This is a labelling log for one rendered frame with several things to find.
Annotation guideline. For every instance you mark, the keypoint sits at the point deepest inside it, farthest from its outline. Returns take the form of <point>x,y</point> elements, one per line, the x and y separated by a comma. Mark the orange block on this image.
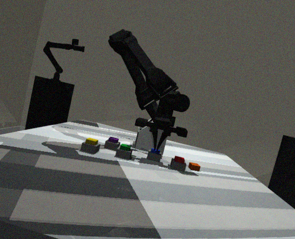
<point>194,166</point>

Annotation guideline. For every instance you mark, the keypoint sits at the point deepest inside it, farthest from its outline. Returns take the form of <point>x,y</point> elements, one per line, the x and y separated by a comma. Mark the green button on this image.
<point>124,151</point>

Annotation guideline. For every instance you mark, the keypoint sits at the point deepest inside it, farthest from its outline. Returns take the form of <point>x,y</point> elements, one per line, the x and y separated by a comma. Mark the red button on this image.
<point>178,163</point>

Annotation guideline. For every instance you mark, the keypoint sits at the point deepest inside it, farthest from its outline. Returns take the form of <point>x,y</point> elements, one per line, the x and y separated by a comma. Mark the purple button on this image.
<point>112,143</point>

